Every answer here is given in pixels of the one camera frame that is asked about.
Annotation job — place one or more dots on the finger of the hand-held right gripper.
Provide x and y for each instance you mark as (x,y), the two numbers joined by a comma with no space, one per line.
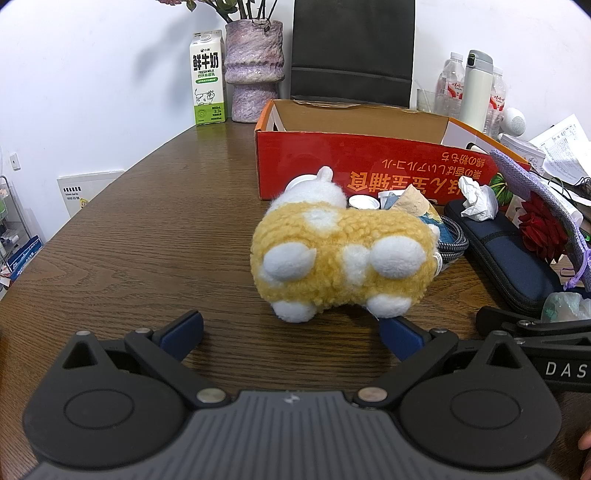
(496,316)

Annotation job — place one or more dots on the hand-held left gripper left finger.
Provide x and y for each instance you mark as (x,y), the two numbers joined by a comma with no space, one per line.
(184,330)

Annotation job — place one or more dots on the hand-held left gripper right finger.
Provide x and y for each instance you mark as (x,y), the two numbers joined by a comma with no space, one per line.
(401,339)

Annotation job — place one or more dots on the translucent plastic bag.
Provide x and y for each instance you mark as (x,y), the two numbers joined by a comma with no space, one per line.
(565,307)

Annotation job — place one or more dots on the red fabric rose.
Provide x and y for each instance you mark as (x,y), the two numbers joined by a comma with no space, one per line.
(542,230)

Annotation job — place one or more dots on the yellow and white plush toy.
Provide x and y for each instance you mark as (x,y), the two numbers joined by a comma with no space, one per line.
(332,249)

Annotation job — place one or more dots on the white tissue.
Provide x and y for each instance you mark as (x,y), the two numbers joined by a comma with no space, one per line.
(478,198)

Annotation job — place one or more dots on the purple knitted pouch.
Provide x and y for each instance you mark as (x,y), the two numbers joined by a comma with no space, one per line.
(554,198)

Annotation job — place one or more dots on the white round cap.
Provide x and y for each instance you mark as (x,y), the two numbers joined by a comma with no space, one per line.
(362,201)

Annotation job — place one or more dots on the red cardboard box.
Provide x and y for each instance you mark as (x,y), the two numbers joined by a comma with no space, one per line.
(314,157)

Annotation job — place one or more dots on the wooden desktop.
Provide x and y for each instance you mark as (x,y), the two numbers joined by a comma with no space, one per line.
(161,240)

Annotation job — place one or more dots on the person's right hand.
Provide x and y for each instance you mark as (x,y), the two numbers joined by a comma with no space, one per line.
(585,438)

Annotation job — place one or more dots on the navy pencil case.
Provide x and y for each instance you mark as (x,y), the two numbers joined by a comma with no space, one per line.
(503,258)

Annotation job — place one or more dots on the blue cardboard box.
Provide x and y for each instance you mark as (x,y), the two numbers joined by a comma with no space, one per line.
(24,256)

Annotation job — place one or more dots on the white printed papers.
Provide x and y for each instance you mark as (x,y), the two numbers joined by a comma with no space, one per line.
(565,143)

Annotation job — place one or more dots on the white round device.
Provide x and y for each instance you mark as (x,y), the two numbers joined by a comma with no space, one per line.
(513,121)

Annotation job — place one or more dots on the clear water bottle red label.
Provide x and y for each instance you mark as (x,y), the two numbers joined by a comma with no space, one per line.
(451,87)
(496,106)

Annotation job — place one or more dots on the white thermos bottle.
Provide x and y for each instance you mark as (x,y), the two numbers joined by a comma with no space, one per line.
(476,92)

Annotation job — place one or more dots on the clear glass cup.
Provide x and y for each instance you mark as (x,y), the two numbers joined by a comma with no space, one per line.
(427,99)

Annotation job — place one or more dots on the green and white milk carton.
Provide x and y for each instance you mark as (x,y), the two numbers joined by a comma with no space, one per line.
(207,92)

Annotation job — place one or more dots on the purple marbled vase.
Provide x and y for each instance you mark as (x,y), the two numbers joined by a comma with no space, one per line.
(251,69)

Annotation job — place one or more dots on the black office chair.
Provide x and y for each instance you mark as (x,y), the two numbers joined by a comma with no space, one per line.
(351,46)

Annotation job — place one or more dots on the white wall socket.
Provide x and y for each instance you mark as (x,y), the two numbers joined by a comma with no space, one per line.
(14,160)

